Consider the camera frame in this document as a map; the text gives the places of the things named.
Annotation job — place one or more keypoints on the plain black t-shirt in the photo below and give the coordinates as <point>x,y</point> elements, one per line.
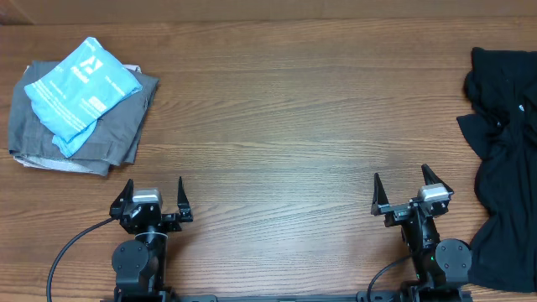
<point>502,132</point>

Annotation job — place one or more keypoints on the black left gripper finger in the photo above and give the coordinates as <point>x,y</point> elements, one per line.
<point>124,198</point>
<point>182,201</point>

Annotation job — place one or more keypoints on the folded grey garment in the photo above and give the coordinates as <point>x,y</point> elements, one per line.
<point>121,126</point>

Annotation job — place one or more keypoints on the white folded cloth underneath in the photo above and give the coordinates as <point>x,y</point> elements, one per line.
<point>50,164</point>

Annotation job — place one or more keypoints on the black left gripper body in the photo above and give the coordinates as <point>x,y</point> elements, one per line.
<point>170,223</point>

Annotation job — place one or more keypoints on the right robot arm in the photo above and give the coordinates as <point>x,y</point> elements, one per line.
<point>441,265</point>

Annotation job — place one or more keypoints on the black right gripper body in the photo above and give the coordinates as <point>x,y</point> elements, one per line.
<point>397,214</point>

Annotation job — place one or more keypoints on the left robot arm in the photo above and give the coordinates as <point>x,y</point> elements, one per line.
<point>140,263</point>

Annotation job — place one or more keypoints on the folded light blue garment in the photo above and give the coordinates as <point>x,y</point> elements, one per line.
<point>78,91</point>

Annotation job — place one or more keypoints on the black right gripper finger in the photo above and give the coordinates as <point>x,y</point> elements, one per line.
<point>380,202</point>
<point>431,178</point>

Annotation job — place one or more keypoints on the brown cardboard barrier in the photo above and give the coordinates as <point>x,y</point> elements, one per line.
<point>42,12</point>

